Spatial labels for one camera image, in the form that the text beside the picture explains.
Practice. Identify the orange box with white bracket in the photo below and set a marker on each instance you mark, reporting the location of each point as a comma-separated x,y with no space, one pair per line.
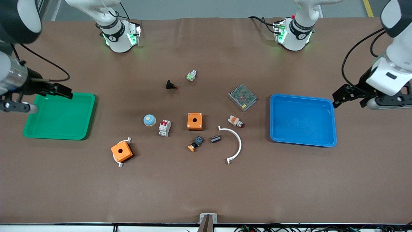
120,165

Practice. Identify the green plastic tray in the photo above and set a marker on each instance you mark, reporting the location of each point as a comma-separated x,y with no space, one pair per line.
58,116

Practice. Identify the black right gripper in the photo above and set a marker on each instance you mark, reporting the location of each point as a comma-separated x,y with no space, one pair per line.
33,86

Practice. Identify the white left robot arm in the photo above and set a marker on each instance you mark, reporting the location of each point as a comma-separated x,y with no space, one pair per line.
294,38

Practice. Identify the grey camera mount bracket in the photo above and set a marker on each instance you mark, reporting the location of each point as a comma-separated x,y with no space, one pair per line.
208,218

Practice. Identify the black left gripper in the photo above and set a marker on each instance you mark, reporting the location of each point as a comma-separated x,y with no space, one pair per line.
363,84

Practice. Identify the white red circuit breaker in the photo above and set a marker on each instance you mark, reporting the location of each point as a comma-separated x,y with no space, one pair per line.
164,128

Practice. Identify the blue plastic tray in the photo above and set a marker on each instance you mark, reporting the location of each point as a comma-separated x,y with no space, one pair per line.
302,119

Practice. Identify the large white curved bracket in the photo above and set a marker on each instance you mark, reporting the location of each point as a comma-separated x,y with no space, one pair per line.
238,141

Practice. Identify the orange headed black switch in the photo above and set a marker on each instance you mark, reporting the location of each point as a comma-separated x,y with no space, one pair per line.
195,143

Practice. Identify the orange box with hole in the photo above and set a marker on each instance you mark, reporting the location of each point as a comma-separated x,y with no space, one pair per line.
121,151
195,121

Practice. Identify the blue round buzzer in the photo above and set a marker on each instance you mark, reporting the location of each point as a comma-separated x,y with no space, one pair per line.
149,120

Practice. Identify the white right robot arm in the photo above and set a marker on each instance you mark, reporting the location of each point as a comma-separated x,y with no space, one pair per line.
116,38

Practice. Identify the orange white red switch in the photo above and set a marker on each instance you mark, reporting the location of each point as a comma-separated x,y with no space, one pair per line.
235,121

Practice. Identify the black red push button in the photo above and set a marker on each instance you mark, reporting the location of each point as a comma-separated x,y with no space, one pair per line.
170,85

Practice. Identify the green white push button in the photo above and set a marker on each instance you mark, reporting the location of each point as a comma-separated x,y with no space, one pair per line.
191,76

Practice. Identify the brown table cover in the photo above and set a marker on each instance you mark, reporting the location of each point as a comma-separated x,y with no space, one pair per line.
193,190

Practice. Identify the metal mesh power supply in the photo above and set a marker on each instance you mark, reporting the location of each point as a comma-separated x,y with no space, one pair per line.
242,97

